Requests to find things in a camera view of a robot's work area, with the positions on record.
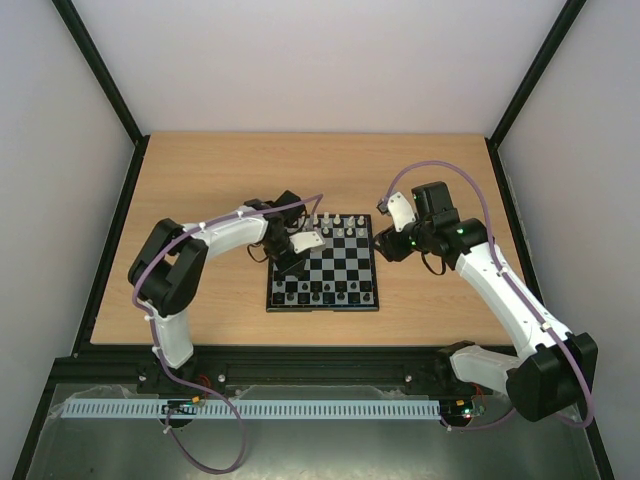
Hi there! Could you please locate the light blue slotted cable duct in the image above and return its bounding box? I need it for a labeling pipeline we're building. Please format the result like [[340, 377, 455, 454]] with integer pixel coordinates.
[[61, 399, 441, 421]]

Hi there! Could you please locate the purple cable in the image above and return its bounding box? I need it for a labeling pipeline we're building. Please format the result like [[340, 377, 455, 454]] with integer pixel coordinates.
[[375, 160, 597, 433], [130, 193, 325, 473]]

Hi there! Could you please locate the left black frame post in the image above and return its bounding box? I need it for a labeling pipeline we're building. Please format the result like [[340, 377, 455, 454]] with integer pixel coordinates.
[[51, 0, 149, 146]]

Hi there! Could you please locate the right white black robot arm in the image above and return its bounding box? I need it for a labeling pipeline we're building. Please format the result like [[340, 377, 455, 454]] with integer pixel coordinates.
[[374, 182, 598, 424]]

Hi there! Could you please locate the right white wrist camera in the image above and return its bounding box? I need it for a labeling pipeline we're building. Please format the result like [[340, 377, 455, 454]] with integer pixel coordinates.
[[377, 192, 416, 232]]

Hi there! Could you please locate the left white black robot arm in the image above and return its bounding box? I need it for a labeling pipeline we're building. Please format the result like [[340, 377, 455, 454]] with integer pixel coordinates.
[[128, 190, 325, 369]]

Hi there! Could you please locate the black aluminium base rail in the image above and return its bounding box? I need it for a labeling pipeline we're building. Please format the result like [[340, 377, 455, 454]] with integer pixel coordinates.
[[47, 342, 473, 398]]

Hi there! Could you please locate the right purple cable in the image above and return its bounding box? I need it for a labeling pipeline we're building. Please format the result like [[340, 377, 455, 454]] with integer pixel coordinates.
[[375, 160, 597, 433]]

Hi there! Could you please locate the black white chess board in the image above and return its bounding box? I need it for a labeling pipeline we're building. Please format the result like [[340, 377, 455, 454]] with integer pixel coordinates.
[[266, 212, 379, 313]]

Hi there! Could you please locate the black frame post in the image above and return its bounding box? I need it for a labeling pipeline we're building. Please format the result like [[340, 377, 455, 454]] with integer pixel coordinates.
[[51, 0, 149, 146], [487, 0, 588, 146]]

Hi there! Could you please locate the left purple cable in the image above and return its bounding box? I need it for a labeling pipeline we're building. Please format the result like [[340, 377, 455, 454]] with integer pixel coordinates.
[[130, 193, 325, 473]]

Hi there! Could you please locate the right black frame post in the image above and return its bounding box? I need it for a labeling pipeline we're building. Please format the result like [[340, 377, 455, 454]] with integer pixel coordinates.
[[487, 0, 588, 146]]

